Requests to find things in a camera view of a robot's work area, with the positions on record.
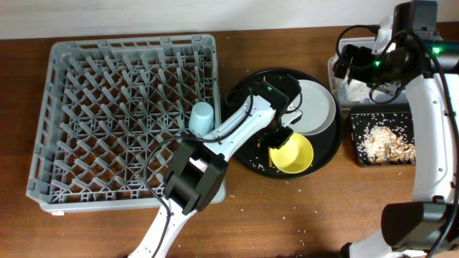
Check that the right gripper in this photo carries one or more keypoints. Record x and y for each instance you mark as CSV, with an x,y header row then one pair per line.
x,y
362,56

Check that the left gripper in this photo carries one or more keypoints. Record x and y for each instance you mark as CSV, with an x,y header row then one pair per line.
x,y
281,139

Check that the yellow plastic bowl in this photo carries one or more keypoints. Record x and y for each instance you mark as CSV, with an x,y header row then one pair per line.
x,y
295,156

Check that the white napkin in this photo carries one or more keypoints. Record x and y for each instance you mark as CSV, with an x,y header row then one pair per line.
x,y
357,91

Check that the grey round plate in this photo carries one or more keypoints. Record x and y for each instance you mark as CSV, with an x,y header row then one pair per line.
x,y
318,107

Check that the light blue plastic cup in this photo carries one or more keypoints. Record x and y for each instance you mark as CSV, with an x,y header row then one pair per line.
x,y
201,119

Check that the food scraps and rice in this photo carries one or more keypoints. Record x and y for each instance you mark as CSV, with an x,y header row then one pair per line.
x,y
380,145

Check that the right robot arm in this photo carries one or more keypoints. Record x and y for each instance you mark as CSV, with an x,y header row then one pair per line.
x,y
409,57

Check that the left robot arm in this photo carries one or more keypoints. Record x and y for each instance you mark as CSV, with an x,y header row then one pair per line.
x,y
199,165

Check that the black rectangular waste tray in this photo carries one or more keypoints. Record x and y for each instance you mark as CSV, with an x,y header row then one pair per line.
x,y
398,117

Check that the clear plastic waste bin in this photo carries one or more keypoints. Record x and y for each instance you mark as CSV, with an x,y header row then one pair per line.
x,y
378,92

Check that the grey dishwasher rack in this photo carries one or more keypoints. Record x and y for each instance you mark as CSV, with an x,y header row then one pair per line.
x,y
111,113

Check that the round black tray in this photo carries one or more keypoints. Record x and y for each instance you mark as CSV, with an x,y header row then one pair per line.
x,y
325,144

